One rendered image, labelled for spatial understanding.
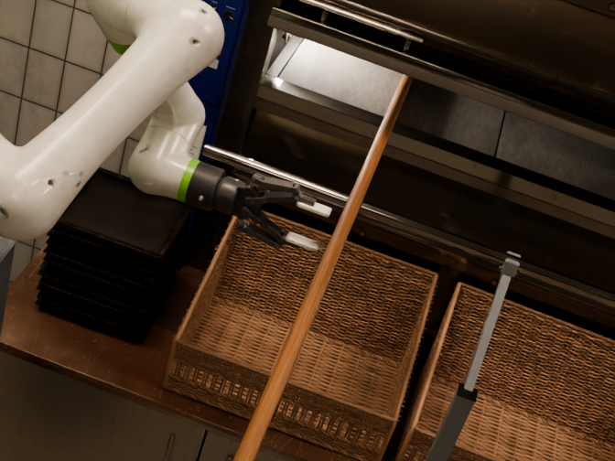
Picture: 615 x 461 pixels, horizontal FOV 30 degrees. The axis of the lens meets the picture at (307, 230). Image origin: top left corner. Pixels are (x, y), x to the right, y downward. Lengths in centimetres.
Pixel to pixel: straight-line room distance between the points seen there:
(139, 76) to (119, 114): 7
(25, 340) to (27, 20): 81
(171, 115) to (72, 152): 53
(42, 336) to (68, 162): 107
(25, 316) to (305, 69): 94
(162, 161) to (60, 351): 68
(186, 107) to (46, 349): 77
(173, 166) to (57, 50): 78
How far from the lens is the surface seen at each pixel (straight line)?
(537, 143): 305
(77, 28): 299
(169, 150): 235
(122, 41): 212
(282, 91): 286
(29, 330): 287
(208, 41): 195
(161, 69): 192
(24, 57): 308
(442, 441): 254
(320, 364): 297
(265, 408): 187
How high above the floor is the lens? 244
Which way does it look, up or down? 32 degrees down
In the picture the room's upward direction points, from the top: 18 degrees clockwise
